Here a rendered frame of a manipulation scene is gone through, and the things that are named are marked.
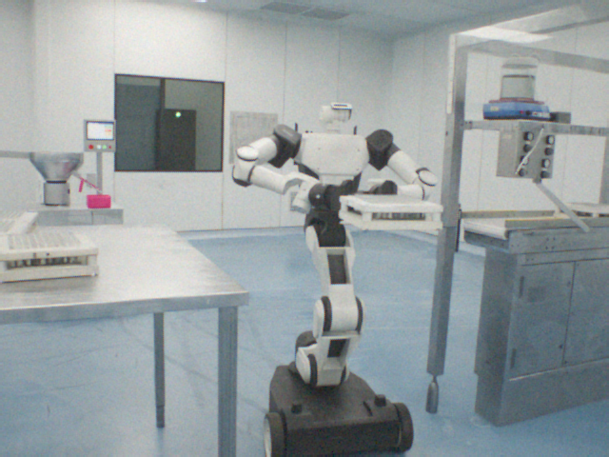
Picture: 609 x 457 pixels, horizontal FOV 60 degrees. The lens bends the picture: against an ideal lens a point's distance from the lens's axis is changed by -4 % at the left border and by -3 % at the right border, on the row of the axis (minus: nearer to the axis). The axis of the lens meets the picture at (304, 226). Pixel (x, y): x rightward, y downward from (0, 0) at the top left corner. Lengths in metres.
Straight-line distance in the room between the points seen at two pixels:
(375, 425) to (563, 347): 1.06
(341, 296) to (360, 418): 0.49
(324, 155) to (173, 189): 4.95
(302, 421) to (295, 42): 6.15
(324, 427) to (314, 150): 1.08
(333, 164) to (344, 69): 5.92
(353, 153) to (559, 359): 1.42
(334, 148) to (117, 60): 4.96
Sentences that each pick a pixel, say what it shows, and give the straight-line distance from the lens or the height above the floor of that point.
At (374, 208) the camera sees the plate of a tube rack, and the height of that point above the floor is 1.07.
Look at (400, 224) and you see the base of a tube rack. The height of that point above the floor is 1.03.
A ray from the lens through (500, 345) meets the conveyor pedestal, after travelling 2.61.
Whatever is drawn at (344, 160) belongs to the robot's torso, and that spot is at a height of 1.19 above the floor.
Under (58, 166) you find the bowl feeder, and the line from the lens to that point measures 4.09.
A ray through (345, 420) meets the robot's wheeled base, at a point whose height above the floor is 0.19.
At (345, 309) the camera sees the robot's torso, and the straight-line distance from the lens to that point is 2.13.
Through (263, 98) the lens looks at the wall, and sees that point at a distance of 7.41.
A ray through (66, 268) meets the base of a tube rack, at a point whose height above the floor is 0.92.
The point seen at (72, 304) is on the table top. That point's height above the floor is 0.90.
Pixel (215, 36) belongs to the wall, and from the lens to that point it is 7.25.
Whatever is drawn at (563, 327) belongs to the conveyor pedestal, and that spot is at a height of 0.44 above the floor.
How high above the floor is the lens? 1.24
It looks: 9 degrees down
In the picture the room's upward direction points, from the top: 2 degrees clockwise
